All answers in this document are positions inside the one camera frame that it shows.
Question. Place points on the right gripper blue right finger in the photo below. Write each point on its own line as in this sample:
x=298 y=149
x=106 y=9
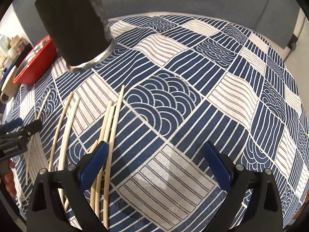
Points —
x=264 y=211

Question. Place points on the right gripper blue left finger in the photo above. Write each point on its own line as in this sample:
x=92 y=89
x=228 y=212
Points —
x=46 y=211

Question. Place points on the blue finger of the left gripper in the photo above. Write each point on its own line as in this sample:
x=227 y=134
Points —
x=10 y=126
x=27 y=130

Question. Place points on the person's left hand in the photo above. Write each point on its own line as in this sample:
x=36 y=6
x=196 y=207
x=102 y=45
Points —
x=9 y=179

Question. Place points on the beige ceramic mug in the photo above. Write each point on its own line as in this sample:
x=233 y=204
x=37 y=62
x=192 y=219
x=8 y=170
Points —
x=9 y=88

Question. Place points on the red steel bowl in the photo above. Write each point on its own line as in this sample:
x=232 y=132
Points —
x=36 y=62

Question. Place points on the black cylindrical utensil holder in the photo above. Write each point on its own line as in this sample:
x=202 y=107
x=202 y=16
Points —
x=80 y=31

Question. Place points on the blue patterned tablecloth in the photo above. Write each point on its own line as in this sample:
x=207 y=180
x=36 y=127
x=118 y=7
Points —
x=187 y=80

